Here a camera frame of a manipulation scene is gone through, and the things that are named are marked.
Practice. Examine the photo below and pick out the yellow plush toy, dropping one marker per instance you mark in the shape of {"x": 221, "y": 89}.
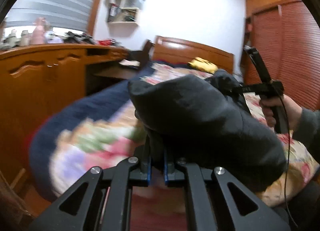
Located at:
{"x": 203, "y": 65}

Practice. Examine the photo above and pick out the red louvered wardrobe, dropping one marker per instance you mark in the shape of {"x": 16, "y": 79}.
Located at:
{"x": 287, "y": 37}

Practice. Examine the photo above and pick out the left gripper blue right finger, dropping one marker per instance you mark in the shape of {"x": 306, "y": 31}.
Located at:
{"x": 165, "y": 171}

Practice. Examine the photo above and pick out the white wall shelf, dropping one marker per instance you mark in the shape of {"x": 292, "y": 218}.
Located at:
{"x": 123, "y": 11}

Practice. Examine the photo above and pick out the black jacket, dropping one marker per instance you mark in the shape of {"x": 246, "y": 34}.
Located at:
{"x": 204, "y": 122}

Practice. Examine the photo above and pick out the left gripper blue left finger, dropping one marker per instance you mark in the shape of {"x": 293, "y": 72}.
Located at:
{"x": 149, "y": 170}

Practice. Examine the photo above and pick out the person's right hand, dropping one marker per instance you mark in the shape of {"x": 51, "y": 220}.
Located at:
{"x": 294, "y": 111}

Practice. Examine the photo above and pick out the wooden headboard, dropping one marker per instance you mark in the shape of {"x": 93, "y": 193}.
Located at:
{"x": 178, "y": 51}

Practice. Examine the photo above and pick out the red basket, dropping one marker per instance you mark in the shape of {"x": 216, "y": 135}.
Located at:
{"x": 107, "y": 42}

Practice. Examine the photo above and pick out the dark wooden chair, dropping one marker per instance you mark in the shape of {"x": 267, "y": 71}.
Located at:
{"x": 137, "y": 59}

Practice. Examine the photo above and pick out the wooden desk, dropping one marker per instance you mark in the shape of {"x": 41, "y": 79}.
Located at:
{"x": 37, "y": 82}

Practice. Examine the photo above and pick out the grey sleeve forearm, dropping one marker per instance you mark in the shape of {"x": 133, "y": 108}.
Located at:
{"x": 307, "y": 132}

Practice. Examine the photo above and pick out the window blind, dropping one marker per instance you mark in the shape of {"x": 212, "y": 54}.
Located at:
{"x": 71, "y": 14}

